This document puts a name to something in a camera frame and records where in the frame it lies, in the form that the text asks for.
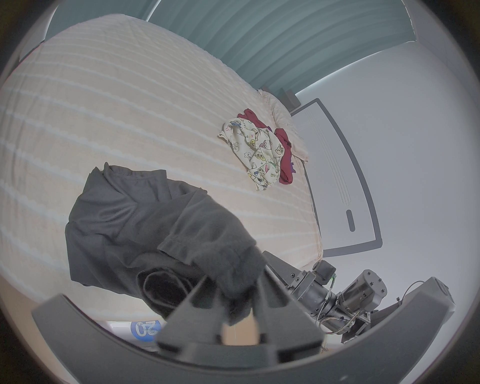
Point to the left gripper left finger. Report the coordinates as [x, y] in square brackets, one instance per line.
[187, 322]

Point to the dark red garment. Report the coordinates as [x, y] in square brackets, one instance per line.
[283, 150]

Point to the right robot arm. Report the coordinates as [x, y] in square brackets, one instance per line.
[363, 292]

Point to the cream pillow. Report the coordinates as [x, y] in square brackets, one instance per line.
[288, 127]

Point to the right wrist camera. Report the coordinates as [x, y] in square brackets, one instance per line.
[324, 272]

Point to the bed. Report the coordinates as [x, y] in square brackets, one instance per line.
[131, 112]

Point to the grey bedside table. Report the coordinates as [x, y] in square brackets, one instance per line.
[290, 96]

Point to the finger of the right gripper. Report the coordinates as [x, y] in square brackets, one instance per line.
[279, 264]

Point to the black polo shirt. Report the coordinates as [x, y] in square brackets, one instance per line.
[150, 232]

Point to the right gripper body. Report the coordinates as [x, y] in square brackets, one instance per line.
[307, 288]

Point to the blue-green curtain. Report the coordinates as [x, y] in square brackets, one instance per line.
[101, 15]
[300, 41]

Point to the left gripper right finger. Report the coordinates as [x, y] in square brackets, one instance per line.
[288, 322]

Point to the white printed pyjama top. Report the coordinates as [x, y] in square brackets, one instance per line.
[255, 153]

